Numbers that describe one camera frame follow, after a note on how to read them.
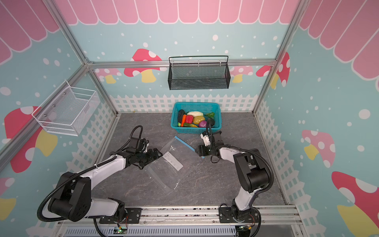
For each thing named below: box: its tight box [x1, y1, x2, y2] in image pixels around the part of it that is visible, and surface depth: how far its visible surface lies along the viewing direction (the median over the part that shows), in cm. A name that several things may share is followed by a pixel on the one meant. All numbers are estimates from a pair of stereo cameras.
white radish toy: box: [187, 111, 204, 118], surface depth 118 cm
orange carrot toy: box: [180, 114, 188, 127], surface depth 112 cm
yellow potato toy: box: [192, 115, 206, 125], surface depth 112 cm
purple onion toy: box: [198, 120, 207, 128], surface depth 108 cm
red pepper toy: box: [185, 114, 194, 124], surface depth 111 cm
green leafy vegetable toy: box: [204, 112, 216, 119], surface depth 119 cm
